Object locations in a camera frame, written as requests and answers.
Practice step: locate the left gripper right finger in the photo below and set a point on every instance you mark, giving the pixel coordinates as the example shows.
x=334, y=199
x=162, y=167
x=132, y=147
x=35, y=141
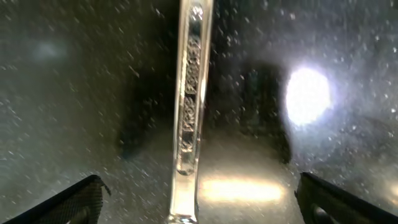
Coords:
x=335, y=205

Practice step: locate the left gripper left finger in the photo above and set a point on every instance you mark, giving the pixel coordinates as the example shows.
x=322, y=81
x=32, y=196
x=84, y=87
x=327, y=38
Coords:
x=71, y=205

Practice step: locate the wrench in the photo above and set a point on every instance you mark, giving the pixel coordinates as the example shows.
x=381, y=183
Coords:
x=189, y=93

